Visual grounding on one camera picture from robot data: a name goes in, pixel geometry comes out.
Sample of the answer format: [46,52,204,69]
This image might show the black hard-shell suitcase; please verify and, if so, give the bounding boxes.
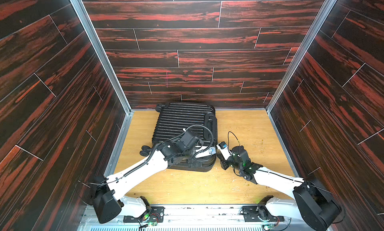
[152,102,218,172]

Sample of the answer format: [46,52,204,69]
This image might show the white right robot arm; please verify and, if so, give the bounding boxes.
[217,142,342,231]

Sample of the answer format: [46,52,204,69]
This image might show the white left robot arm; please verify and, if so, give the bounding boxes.
[89,130,213,224]

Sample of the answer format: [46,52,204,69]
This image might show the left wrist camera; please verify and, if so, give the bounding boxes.
[196,146,216,158]

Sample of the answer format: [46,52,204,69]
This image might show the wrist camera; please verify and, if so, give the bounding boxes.
[196,146,216,158]
[217,141,232,160]

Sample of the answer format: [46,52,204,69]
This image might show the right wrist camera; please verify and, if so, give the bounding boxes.
[217,141,232,160]

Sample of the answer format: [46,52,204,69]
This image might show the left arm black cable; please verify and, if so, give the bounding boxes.
[86,124,214,185]

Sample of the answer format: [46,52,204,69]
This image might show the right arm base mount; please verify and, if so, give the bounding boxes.
[240,206,279,223]

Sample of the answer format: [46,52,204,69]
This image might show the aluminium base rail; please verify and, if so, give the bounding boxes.
[78,205,311,231]

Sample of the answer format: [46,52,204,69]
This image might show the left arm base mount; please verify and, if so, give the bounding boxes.
[123,206,165,227]

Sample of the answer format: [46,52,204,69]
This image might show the aluminium corner post left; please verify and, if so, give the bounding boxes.
[69,0,132,114]

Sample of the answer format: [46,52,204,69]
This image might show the aluminium corner post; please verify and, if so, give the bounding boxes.
[69,0,132,114]
[266,0,337,117]

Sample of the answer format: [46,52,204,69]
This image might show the aluminium corner post right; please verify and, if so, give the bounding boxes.
[266,0,337,117]

